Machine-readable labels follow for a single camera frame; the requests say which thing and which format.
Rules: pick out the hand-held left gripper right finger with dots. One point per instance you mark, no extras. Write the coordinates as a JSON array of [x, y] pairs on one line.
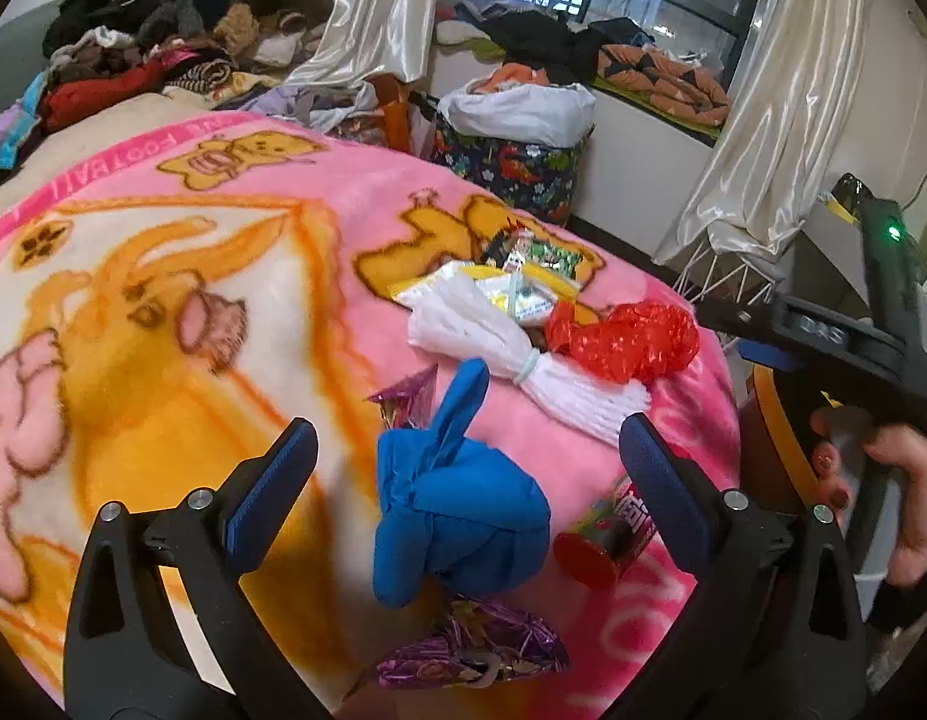
[[658, 480]]

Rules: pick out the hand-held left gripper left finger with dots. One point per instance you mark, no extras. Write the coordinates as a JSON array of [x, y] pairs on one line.
[[276, 480]]

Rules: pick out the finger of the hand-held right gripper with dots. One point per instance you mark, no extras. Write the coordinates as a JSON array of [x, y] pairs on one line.
[[756, 330]]

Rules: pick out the yellow-rimmed black trash bin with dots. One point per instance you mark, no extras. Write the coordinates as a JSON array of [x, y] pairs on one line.
[[767, 420]]

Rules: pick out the blue rubber glove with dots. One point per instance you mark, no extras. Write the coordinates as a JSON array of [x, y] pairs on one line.
[[463, 517]]

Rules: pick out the yellow white snack packet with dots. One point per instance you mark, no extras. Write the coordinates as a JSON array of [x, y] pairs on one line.
[[531, 296]]

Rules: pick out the person's right hand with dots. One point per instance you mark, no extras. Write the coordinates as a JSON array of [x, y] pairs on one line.
[[917, 510]]

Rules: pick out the red snack cup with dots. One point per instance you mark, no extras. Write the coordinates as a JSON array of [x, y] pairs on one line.
[[594, 547]]

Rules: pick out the red plastic bag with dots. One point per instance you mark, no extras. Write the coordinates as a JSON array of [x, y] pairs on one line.
[[628, 341]]

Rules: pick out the small purple foil wrapper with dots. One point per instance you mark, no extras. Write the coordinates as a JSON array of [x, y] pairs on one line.
[[403, 405]]

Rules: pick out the pink printed blanket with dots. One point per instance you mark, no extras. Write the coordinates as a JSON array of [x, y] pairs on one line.
[[171, 360]]

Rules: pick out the small colourful snack wrapper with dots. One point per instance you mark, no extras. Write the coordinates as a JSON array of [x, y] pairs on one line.
[[553, 255]]

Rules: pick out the cream satin curtain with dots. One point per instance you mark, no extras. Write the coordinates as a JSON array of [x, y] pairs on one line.
[[786, 90], [381, 7]]

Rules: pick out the large purple foil wrapper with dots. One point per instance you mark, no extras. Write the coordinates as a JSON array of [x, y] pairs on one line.
[[471, 652]]

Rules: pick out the orange patterned quilt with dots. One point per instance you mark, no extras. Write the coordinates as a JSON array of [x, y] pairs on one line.
[[658, 82]]

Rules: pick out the dinosaur print storage bag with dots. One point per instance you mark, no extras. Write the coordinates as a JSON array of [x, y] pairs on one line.
[[508, 165]]

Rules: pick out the large white plastic bag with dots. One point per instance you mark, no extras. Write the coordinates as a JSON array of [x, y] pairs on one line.
[[523, 112]]

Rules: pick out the heap of dark clothes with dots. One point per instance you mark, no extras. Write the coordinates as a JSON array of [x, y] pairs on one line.
[[538, 37]]

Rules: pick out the lilac grey cloth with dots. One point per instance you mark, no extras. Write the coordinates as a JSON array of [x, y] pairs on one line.
[[306, 101]]

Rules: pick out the orange bag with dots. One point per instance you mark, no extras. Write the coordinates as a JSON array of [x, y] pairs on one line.
[[396, 116]]

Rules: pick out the heap of light clothes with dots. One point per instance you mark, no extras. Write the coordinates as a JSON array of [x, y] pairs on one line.
[[463, 34]]

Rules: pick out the pile of clothes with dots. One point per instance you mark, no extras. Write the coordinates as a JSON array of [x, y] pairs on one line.
[[171, 7]]

